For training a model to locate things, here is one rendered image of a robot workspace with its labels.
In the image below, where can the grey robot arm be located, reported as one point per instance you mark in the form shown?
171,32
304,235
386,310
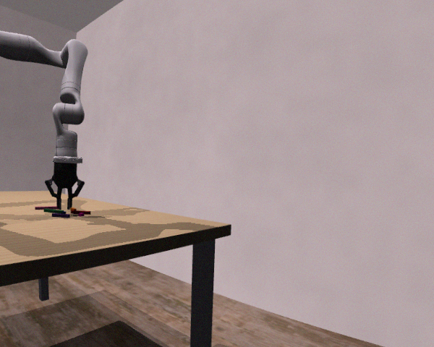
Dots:
25,48

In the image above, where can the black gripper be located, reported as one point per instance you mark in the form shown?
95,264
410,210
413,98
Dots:
65,176

